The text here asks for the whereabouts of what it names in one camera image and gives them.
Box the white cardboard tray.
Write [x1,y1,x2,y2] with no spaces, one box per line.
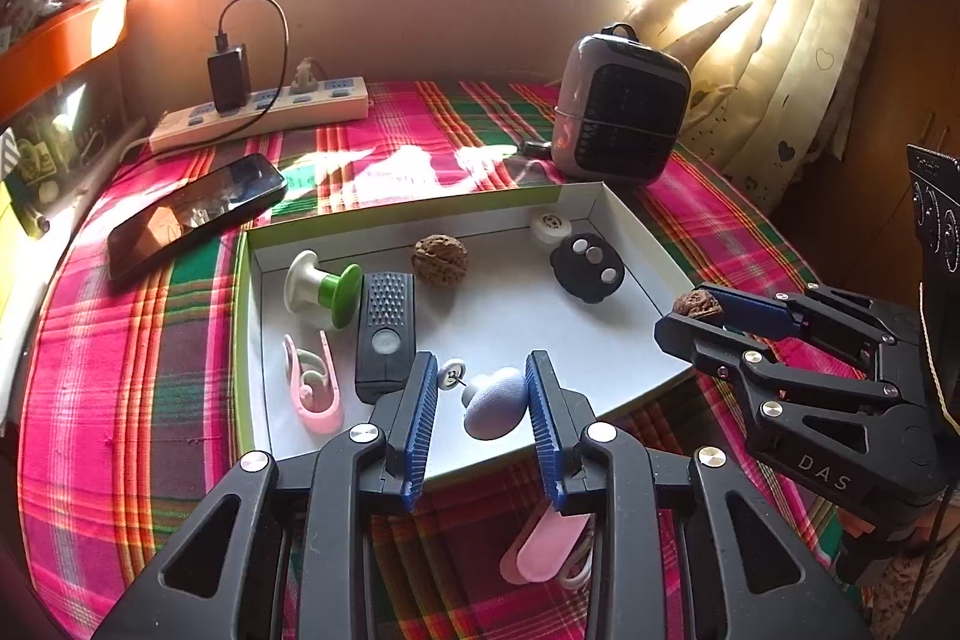
[231,181,740,487]

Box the lavender oval plastic object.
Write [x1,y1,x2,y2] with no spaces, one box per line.
[461,368,530,440]

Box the black charging cable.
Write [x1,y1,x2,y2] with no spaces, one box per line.
[216,0,290,142]

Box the pink plaid tablecloth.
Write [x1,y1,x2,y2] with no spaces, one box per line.
[16,77,848,640]

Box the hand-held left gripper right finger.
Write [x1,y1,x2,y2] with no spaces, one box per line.
[527,350,871,640]

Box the green and white spool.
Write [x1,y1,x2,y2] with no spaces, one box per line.
[285,250,362,330]

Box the black smartphone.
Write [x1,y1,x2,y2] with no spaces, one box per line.
[106,152,288,283]

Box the cream heart print curtain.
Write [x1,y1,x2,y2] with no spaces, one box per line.
[637,0,901,214]

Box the clear storage container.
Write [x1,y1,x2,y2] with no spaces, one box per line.
[0,59,128,221]

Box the white power strip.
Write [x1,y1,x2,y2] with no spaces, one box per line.
[148,76,370,155]

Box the black charger block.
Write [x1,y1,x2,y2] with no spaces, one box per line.
[208,32,252,112]

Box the white thin cable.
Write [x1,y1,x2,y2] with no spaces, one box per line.
[559,527,601,590]

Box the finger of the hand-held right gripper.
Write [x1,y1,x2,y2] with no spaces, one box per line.
[654,312,902,420]
[701,284,887,342]

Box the orange plastic basin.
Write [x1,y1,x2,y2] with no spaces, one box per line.
[0,0,128,120]

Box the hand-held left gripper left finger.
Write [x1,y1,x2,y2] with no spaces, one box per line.
[94,351,440,640]

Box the brown walnut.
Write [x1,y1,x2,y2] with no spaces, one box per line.
[673,285,722,320]
[411,235,470,283]

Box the pink oblong case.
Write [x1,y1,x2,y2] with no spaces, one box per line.
[500,511,593,585]

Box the black round dotted disc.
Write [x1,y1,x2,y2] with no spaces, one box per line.
[550,233,626,304]

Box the grey small heater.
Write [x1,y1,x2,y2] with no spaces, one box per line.
[553,23,691,185]

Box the white round cap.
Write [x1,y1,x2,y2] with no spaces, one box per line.
[531,211,572,247]

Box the pink and white clip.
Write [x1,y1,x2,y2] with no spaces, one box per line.
[282,331,346,435]

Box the black rectangular remote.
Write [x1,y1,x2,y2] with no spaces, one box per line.
[354,271,416,405]

